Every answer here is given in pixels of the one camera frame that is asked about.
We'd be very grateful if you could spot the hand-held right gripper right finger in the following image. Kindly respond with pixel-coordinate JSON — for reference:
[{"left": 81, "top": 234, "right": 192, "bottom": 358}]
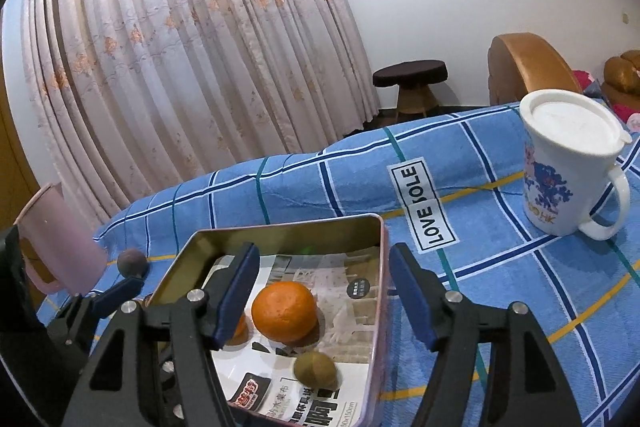
[{"left": 389, "top": 243, "right": 583, "bottom": 427}]

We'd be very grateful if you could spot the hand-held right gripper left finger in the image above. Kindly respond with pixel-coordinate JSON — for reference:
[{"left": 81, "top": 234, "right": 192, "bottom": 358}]
[{"left": 60, "top": 242, "right": 261, "bottom": 427}]

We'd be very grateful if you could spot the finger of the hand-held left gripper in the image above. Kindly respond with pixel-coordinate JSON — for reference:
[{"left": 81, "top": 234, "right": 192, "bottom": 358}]
[{"left": 47, "top": 276, "right": 147, "bottom": 358}]

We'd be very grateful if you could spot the purple sweet potato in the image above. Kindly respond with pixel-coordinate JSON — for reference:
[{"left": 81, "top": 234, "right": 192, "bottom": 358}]
[{"left": 116, "top": 248, "right": 149, "bottom": 280}]

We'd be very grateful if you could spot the large orange mandarin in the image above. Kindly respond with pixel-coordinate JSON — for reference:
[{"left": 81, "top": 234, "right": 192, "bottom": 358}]
[{"left": 251, "top": 282, "right": 319, "bottom": 344}]

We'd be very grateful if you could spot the metal tin box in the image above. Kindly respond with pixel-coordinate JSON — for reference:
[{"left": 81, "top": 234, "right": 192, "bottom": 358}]
[{"left": 145, "top": 213, "right": 391, "bottom": 427}]

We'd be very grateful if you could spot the small orange mandarin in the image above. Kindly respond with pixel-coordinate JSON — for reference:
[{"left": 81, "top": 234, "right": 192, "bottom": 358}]
[{"left": 227, "top": 312, "right": 249, "bottom": 347}]

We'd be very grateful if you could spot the printed paper sheet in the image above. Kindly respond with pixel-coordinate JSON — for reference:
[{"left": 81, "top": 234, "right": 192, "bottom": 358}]
[{"left": 210, "top": 247, "right": 383, "bottom": 423}]

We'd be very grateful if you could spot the pink cup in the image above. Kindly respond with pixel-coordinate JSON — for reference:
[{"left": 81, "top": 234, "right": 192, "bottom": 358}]
[{"left": 15, "top": 182, "right": 108, "bottom": 295}]

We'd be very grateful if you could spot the blue checkered blanket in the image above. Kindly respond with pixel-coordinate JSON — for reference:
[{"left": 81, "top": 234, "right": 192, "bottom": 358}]
[{"left": 35, "top": 102, "right": 640, "bottom": 427}]

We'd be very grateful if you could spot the green kiwi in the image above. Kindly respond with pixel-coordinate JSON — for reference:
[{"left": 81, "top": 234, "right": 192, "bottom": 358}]
[{"left": 292, "top": 351, "right": 338, "bottom": 387}]

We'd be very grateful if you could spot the wooden door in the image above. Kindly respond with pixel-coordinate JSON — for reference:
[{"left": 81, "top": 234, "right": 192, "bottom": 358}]
[{"left": 0, "top": 72, "right": 42, "bottom": 228}]

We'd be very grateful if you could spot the white lidded mug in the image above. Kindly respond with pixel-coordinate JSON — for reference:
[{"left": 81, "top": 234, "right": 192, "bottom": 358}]
[{"left": 518, "top": 89, "right": 632, "bottom": 241}]

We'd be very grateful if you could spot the round dark stool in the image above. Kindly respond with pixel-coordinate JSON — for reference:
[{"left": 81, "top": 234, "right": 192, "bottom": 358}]
[{"left": 372, "top": 61, "right": 447, "bottom": 120}]

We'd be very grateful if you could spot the brown leather sofa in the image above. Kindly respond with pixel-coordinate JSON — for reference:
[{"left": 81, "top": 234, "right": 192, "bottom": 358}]
[{"left": 487, "top": 33, "right": 640, "bottom": 108}]

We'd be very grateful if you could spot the floral beige curtain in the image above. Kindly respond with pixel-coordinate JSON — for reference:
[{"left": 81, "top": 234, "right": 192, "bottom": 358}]
[{"left": 20, "top": 0, "right": 381, "bottom": 212}]

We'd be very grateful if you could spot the pink floral cloth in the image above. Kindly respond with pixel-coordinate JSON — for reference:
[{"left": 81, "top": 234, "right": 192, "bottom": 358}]
[{"left": 572, "top": 69, "right": 640, "bottom": 132}]

